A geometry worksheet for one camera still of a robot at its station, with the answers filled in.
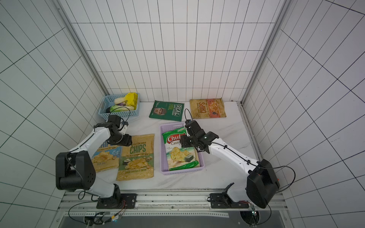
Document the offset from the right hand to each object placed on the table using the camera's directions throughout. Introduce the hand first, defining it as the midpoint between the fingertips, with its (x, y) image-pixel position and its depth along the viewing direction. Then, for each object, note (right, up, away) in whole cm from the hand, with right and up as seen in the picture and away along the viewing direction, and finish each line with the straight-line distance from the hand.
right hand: (178, 141), depth 81 cm
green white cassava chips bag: (0, -11, +4) cm, 12 cm away
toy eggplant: (-58, +19, +29) cm, 67 cm away
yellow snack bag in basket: (-38, +27, +29) cm, 55 cm away
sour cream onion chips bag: (-26, -13, +5) cm, 30 cm away
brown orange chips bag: (+23, +21, +33) cm, 45 cm away
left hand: (-35, -3, +6) cm, 35 cm away
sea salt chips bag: (-45, -10, +5) cm, 47 cm away
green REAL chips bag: (-11, +19, +32) cm, 39 cm away
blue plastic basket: (-44, +23, +29) cm, 58 cm away
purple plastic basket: (-7, +7, +17) cm, 19 cm away
